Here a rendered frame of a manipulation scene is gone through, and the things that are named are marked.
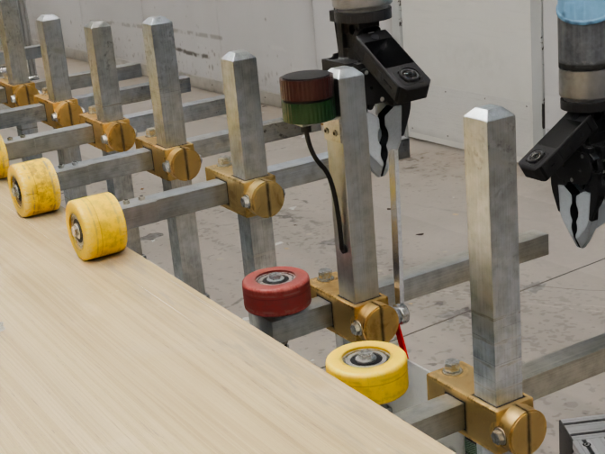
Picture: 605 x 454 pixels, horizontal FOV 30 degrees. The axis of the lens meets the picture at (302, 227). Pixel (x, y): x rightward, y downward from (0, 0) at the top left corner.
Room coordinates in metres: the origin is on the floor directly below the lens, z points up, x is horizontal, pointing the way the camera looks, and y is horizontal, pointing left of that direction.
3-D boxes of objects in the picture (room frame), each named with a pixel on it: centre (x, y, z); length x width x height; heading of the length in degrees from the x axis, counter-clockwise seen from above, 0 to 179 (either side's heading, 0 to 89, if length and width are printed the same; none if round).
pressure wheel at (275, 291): (1.24, 0.04, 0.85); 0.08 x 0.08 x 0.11
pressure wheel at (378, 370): (1.00, -0.05, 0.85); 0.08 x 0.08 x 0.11
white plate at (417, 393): (1.24, -0.10, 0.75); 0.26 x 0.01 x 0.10; 30
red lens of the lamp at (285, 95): (1.23, -0.02, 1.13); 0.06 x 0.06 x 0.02
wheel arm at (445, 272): (1.34, -0.14, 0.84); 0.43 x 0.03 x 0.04; 120
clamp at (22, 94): (2.36, 0.57, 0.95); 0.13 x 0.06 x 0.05; 30
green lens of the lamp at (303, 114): (1.23, -0.02, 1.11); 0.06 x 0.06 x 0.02
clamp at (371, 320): (1.27, -0.05, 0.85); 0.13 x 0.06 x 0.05; 30
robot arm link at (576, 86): (1.50, -0.40, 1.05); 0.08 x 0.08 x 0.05
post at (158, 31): (1.69, 0.19, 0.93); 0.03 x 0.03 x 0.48; 30
